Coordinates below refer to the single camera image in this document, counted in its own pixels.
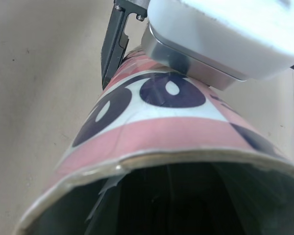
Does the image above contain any pink patterned shuttlecock tube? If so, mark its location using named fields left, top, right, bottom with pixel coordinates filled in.
left=14, top=45, right=294, bottom=235

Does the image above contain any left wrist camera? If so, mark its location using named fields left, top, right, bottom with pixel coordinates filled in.
left=140, top=0, right=294, bottom=92

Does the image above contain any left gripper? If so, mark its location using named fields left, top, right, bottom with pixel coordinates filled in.
left=100, top=0, right=151, bottom=92

